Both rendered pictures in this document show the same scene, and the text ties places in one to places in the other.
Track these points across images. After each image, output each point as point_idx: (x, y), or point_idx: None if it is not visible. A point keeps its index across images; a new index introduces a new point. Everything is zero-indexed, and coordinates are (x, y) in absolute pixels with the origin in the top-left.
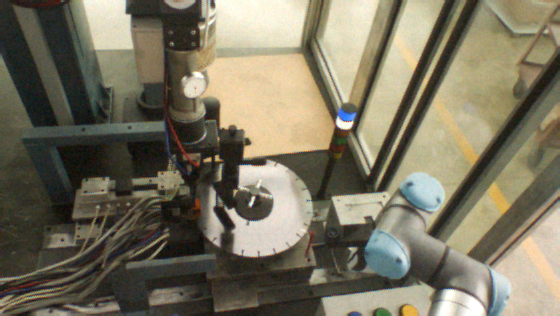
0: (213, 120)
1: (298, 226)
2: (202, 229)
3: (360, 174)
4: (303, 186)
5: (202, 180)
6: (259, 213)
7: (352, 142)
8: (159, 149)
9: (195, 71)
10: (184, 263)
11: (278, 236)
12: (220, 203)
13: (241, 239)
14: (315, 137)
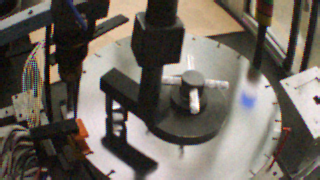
0: None
1: (270, 127)
2: (108, 173)
3: (274, 61)
4: (252, 66)
5: (71, 88)
6: (210, 125)
7: (252, 23)
8: (7, 73)
9: None
10: None
11: (250, 151)
12: (118, 124)
13: (192, 176)
14: (204, 19)
